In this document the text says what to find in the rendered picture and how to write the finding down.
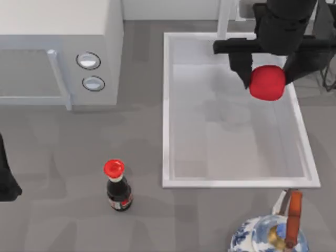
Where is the white sink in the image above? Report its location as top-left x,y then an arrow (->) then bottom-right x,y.
161,31 -> 322,190

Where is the small round microwave knob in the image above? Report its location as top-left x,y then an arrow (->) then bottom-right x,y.
81,75 -> 106,93

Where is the black frame stand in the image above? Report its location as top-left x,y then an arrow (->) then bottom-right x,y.
306,0 -> 336,92

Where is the microwave glass door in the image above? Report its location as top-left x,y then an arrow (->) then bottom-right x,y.
0,48 -> 66,100

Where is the dark bottle with red cap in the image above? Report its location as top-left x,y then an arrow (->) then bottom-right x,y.
103,158 -> 134,213

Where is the tall white tap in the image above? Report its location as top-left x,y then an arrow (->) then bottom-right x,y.
216,0 -> 232,40

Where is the pale microwave door handle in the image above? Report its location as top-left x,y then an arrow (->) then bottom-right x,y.
46,49 -> 73,111

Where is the large round microwave knob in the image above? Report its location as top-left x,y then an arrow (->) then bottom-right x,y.
75,51 -> 102,71

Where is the pale microwave oven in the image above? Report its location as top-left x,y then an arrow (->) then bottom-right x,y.
0,0 -> 124,114

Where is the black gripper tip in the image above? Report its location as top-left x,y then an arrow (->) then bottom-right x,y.
0,133 -> 23,203

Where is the red apple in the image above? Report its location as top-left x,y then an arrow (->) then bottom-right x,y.
248,65 -> 287,102

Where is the blue and white teapot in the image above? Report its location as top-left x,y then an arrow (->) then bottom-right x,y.
230,190 -> 310,252

